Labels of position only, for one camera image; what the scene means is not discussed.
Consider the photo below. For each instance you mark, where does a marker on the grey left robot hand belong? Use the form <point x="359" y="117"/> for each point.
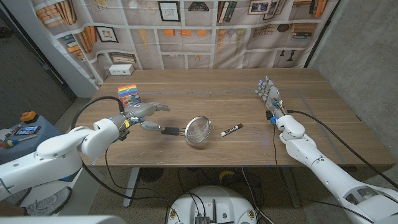
<point x="143" y="109"/>

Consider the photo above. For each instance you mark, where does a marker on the grey table leg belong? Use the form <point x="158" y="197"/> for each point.
<point x="290" y="186"/>

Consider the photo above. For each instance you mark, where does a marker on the grey sneaker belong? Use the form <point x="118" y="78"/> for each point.
<point x="49" y="203"/>

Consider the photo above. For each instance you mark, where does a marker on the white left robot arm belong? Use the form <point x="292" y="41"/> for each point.
<point x="62" y="155"/>

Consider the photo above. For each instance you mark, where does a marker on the blue storage box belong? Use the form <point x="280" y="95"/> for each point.
<point x="31" y="124"/>

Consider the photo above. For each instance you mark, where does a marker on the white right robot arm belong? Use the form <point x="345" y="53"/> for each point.
<point x="314" y="155"/>

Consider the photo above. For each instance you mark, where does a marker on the black round fan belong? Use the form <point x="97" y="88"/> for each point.
<point x="151" y="174"/>

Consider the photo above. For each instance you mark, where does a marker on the yellow object under table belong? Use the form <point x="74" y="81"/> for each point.
<point x="226" y="174"/>

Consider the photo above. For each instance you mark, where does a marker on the rainbow marker box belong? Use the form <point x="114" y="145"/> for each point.
<point x="128" y="93"/>

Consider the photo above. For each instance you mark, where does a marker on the black backdrop stand pole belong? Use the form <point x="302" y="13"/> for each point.
<point x="321" y="32"/>

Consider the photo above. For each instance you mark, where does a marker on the orange and black block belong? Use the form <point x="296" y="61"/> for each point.
<point x="29" y="117"/>

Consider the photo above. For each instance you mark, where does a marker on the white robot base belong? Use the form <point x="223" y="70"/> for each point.
<point x="214" y="202"/>

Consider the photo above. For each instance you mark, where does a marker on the printed bookshelf backdrop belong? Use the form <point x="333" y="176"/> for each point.
<point x="202" y="43"/>

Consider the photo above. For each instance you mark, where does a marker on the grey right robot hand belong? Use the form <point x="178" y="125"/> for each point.
<point x="272" y="95"/>

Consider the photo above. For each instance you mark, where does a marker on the white robot torso cover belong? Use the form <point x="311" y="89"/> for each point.
<point x="62" y="220"/>

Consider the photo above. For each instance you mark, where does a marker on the white power outlet box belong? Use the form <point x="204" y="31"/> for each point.
<point x="121" y="69"/>

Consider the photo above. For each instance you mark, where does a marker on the brown marker white cap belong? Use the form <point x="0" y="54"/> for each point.
<point x="231" y="130"/>

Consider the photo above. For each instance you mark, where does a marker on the black smartphone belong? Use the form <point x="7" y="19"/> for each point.
<point x="28" y="130"/>

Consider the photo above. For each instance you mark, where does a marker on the white table leg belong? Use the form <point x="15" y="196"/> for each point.
<point x="132" y="183"/>

